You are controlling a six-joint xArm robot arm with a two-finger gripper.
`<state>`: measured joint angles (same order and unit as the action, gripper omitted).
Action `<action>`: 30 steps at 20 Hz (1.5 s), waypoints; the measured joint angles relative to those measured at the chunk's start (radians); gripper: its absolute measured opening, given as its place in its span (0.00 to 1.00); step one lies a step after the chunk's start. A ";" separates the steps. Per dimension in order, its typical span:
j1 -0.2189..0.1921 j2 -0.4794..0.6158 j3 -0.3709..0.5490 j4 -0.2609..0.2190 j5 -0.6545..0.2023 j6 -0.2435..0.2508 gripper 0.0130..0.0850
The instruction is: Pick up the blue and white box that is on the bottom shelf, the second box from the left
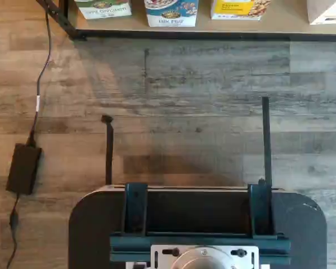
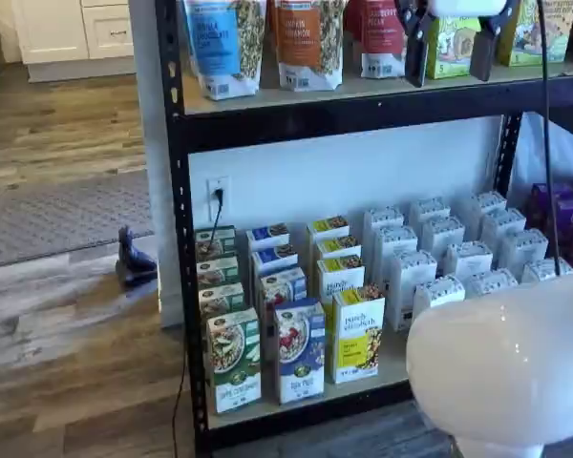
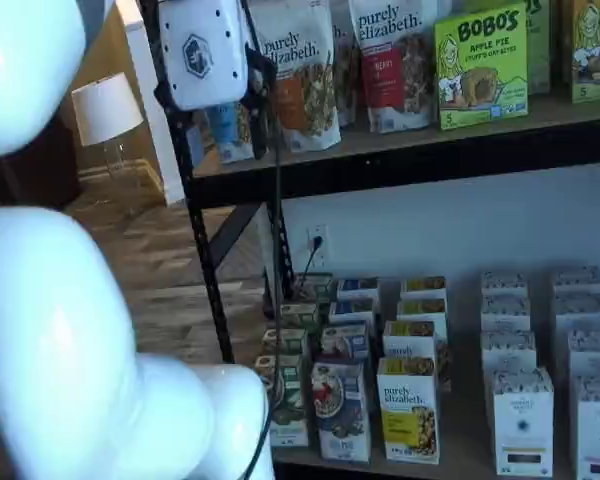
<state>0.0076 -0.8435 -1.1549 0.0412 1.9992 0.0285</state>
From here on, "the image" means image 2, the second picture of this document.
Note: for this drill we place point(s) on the red label granola bag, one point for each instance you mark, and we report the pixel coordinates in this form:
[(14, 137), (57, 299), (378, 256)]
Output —
[(352, 28), (382, 43)]

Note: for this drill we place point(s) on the yellow and white granola box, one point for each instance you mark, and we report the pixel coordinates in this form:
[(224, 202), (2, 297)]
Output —
[(339, 276), (327, 226), (358, 334), (336, 247)]

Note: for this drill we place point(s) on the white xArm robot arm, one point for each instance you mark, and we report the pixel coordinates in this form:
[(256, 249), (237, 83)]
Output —
[(501, 362)]

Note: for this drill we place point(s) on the orange label granola bag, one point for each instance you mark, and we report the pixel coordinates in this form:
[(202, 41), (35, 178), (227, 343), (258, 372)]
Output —
[(271, 38), (305, 43)]

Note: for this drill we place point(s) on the black metal shelf rack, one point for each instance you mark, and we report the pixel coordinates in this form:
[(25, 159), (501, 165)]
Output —
[(315, 124)]

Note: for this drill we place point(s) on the white plastic sheet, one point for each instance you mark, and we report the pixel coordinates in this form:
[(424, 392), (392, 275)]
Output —
[(570, 152)]

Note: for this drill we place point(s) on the green oatmeal box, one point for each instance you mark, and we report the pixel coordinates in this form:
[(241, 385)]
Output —
[(234, 362), (219, 298), (217, 272), (219, 241)]

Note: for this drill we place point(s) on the white speckled oatmeal box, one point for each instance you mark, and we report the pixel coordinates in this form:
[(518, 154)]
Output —
[(427, 207), (382, 217), (410, 272), (439, 291), (487, 200), (394, 238), (503, 219), (468, 255), (537, 269), (489, 281), (523, 243), (441, 229)]

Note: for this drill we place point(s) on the green peanut butter bites box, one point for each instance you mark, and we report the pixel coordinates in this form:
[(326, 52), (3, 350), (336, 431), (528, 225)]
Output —
[(525, 38)]

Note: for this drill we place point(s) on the white wall outlet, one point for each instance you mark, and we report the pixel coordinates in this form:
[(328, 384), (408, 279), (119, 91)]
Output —
[(218, 183)]

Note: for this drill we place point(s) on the blue label granola bag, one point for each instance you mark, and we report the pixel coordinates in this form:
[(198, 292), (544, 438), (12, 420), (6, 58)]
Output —
[(219, 47)]

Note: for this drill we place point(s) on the green apple pie bites box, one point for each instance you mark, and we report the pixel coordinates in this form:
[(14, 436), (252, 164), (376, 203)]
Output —
[(451, 47)]

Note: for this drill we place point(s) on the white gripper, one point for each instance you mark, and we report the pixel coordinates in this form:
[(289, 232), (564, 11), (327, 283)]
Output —
[(465, 6)]

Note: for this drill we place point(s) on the grey floor mat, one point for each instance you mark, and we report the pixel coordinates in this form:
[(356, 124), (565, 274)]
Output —
[(62, 219)]

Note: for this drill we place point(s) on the black object on floor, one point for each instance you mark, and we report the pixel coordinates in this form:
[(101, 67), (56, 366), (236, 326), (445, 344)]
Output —
[(133, 267)]

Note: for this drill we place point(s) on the white cabinet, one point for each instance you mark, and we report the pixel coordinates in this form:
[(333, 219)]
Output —
[(67, 33)]

